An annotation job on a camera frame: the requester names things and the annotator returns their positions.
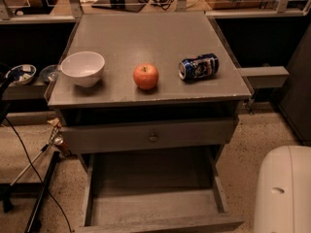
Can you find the small dark glass bowl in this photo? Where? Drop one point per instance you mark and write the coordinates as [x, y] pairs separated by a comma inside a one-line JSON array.
[[49, 74]]

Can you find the black metal stand base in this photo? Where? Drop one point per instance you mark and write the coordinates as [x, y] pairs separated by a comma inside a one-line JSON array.
[[37, 190]]

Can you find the open grey middle drawer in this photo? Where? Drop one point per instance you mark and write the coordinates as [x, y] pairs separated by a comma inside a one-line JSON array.
[[156, 191]]

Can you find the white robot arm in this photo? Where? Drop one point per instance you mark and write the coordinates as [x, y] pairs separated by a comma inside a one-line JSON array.
[[283, 197]]

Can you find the red apple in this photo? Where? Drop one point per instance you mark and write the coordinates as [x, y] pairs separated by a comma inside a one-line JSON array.
[[145, 76]]

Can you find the silver rod tool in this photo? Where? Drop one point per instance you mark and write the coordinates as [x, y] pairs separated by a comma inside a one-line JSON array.
[[48, 145]]

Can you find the black monitor stand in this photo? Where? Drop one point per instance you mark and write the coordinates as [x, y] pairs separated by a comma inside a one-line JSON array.
[[133, 6]]

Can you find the grey wooden drawer cabinet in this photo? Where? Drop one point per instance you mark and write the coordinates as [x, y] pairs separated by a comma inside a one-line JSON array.
[[164, 40]]

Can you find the cardboard box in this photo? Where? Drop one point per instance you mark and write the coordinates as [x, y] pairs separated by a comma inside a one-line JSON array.
[[228, 4]]

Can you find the small bowl with items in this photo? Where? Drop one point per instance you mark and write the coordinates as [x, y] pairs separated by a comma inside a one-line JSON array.
[[22, 74]]

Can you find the closed grey top drawer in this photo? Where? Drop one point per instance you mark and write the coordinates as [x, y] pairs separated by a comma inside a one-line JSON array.
[[148, 135]]

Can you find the blue soda can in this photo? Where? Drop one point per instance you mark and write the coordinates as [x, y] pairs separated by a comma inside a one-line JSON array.
[[202, 66]]

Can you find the white ceramic bowl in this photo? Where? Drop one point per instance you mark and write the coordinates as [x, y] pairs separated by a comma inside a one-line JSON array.
[[84, 68]]

